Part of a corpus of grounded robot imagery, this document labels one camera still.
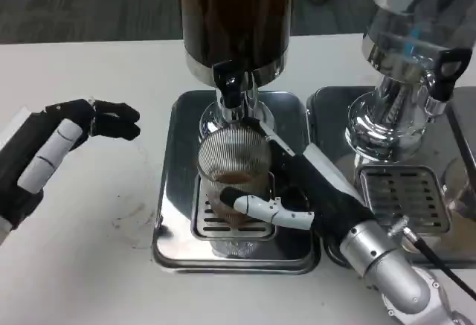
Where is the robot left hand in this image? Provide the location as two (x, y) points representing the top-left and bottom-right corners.
(0, 97), (141, 231)

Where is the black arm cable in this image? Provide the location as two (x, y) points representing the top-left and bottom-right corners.
(387, 216), (476, 304)

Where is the steel slotted tray grid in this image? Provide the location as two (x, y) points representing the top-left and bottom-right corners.
(190, 174), (278, 241)
(355, 164), (453, 234)

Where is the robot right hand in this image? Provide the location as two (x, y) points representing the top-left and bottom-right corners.
(219, 116), (376, 244)

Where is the chrome drink dispenser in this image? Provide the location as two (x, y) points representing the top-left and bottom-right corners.
(345, 0), (476, 167)

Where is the clear ribbed glass cup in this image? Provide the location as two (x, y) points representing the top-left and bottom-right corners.
(196, 122), (277, 226)

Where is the black tap of chrome dispenser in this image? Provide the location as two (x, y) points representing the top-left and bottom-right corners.
(426, 48), (473, 115)

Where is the steel drip tray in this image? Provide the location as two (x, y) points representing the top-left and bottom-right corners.
(151, 89), (323, 275)
(306, 86), (476, 267)

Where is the drink dispenser with dark liquid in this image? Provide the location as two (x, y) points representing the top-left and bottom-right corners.
(177, 0), (297, 144)

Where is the black tap of dark dispenser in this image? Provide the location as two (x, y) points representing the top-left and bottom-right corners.
(212, 59), (249, 109)

